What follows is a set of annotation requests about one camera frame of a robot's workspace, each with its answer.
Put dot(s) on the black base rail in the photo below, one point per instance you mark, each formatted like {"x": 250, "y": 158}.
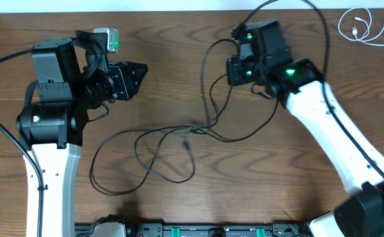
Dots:
{"x": 189, "y": 230}

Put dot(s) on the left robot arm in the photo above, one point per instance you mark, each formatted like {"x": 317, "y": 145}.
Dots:
{"x": 74, "y": 76}

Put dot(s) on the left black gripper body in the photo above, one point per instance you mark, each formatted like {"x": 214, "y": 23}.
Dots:
{"x": 123, "y": 82}

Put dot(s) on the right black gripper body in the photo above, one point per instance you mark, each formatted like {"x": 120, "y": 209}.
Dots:
{"x": 242, "y": 72}

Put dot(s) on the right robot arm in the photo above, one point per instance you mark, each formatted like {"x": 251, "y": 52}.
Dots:
{"x": 264, "y": 59}

